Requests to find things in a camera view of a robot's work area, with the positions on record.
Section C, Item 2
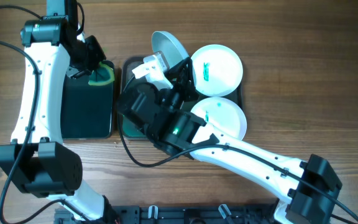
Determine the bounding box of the yellow green sponge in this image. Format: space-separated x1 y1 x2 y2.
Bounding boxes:
88 62 115 86

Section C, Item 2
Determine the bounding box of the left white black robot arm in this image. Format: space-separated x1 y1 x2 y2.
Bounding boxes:
0 1 115 223

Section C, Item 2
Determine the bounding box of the white plate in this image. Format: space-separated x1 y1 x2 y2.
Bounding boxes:
191 96 247 140
191 44 244 96
151 31 189 68

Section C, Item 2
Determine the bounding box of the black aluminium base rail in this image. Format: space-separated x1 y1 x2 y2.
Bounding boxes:
53 203 291 224

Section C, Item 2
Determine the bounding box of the large dark serving tray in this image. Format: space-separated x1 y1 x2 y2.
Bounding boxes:
119 55 243 140

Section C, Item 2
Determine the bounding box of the small black water tray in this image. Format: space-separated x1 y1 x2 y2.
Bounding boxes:
61 60 114 139

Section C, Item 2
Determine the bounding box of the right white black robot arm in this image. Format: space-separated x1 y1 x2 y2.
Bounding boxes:
117 58 342 223

